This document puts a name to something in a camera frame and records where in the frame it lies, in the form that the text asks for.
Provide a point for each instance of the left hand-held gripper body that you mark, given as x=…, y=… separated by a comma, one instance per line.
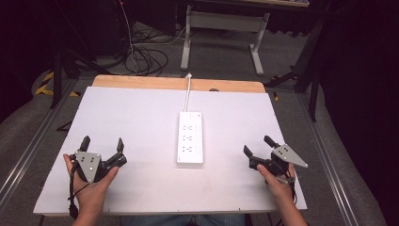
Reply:
x=90, y=163

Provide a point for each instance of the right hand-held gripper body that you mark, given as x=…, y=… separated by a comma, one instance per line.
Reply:
x=277, y=161

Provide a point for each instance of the person's right hand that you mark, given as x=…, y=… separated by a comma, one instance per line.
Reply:
x=277, y=185

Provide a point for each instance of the person's left hand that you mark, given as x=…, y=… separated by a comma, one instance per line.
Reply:
x=91, y=188

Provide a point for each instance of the white foam board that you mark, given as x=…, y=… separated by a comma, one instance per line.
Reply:
x=156, y=175

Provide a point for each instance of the white power strip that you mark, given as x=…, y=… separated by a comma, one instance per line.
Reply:
x=190, y=138

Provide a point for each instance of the wooden table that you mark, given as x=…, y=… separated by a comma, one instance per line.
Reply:
x=156, y=82

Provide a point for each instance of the black metal stand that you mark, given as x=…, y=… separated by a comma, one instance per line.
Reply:
x=306, y=59

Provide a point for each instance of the black tripod stand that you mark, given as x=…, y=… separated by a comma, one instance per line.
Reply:
x=67, y=53

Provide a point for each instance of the grey metal desk frame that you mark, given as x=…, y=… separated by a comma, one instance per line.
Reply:
x=222, y=34

